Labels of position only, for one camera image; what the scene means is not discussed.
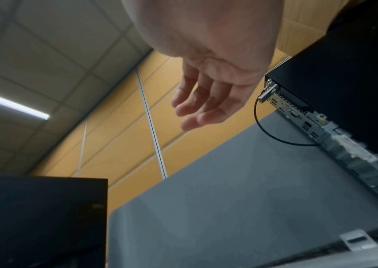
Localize person's right hand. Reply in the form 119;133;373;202
121;0;286;132

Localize clear plastic compartment box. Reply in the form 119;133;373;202
265;222;378;268

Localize brown cardboard box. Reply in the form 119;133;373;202
275;0;352;57

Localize yellow partition panel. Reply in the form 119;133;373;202
28;46;293;215

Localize black desktop computer tower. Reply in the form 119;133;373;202
264;0;378;200

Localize grey desk partition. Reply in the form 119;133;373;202
107;107;378;268

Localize ceiling strip light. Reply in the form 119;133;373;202
0;88;51;121

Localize black monitor with square stand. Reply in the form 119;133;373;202
0;175;109;268

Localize thin lock cable silver plug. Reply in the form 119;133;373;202
253;83;319;147

